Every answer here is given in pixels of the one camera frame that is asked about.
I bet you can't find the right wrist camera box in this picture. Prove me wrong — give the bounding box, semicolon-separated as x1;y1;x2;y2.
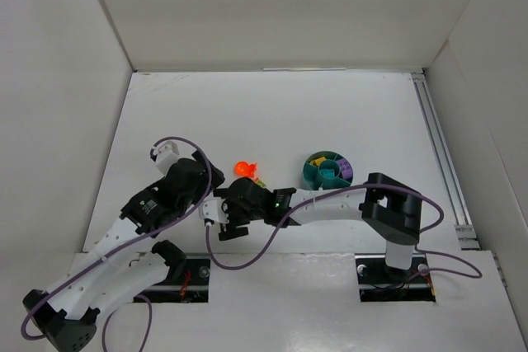
198;197;229;224

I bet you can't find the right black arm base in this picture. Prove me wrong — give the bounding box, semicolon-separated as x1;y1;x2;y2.
359;172;422;246

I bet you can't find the teal round divided container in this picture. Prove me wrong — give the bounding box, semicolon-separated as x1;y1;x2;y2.
302;151;354;190

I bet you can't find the orange funnel lego piece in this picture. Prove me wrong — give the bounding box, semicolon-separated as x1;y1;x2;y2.
234;161;257;179

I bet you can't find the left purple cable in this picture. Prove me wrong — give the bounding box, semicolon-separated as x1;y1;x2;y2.
20;136;214;352

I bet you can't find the yellow long lego brick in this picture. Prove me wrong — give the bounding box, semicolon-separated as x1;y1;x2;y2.
309;157;327;167

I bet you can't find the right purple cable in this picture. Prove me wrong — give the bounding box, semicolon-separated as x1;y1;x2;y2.
205;185;483;279

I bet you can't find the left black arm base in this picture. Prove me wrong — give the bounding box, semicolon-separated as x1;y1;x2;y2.
32;303;101;352

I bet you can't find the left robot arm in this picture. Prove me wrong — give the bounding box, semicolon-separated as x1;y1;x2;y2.
47;151;224;320

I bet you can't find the aluminium rail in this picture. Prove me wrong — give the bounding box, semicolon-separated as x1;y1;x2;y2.
411;72;481;251

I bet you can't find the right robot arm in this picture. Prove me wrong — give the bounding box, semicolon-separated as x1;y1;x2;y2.
200;173;422;270

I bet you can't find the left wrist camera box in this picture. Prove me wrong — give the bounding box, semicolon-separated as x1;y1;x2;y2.
149;140;179;175

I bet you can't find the teal square lego brick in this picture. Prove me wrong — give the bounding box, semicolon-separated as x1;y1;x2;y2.
320;168;336;179

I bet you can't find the purple curved lego brick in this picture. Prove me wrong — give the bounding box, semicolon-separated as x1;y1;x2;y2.
336;157;354;181

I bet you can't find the purple cable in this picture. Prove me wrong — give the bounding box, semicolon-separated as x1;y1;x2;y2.
20;136;214;352
205;185;483;279

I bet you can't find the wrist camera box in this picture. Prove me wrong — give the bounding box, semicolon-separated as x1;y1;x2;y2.
149;140;179;175
198;197;229;224

